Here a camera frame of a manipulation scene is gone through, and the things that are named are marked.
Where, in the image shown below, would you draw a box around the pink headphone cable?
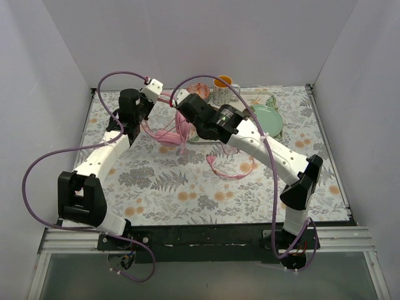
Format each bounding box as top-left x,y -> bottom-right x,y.
206,145 -> 256,181

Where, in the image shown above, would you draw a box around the pink headphones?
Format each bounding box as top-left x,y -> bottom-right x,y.
141,111 -> 192,154

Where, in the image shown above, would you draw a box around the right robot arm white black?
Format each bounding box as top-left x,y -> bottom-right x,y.
172,92 -> 323,249

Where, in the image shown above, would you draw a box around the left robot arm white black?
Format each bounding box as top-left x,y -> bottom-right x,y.
57,88 -> 159,250

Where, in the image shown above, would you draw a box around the floral mug orange inside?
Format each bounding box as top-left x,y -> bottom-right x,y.
212,75 -> 241,106

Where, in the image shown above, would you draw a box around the red patterned small bowl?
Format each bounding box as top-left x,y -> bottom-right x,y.
186,82 -> 210,99

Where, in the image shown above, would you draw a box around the mint green plate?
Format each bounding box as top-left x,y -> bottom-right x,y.
250,104 -> 283,137

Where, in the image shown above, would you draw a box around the floral table mat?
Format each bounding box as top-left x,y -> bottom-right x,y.
61,86 -> 351,228

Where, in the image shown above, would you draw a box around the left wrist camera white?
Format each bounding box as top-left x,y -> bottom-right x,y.
141,79 -> 163,103

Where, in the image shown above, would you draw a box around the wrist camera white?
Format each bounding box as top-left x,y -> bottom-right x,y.
141,79 -> 163,103
172,89 -> 190,108

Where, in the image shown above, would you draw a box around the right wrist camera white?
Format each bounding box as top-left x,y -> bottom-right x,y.
172,89 -> 190,108

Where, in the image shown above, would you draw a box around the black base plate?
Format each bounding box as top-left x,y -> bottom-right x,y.
97,223 -> 320,263

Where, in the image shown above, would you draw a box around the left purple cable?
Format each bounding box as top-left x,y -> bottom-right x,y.
22,71 -> 157,284

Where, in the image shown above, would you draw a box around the purple cable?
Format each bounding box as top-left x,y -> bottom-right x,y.
22,71 -> 157,284
170,74 -> 320,276

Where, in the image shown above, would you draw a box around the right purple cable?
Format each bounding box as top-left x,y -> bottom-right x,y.
170,74 -> 320,276

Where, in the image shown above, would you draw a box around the aluminium frame rail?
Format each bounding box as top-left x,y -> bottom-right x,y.
38,229 -> 99,254

